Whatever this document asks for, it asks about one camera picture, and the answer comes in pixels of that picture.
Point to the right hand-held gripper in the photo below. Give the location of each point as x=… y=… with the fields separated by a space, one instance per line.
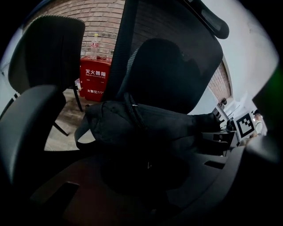
x=244 y=125

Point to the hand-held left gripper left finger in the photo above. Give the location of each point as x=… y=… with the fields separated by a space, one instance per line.
x=88 y=187

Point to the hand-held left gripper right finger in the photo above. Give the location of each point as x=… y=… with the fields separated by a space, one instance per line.
x=199 y=176

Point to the black mesh office chair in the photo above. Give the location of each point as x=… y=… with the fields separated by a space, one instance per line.
x=177 y=55

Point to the dark chair blue seat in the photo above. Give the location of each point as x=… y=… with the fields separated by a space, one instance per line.
x=48 y=50

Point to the red metal box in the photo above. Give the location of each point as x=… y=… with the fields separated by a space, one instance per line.
x=92 y=81

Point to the plastic bottle yellow cap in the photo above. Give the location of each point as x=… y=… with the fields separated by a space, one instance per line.
x=94 y=47

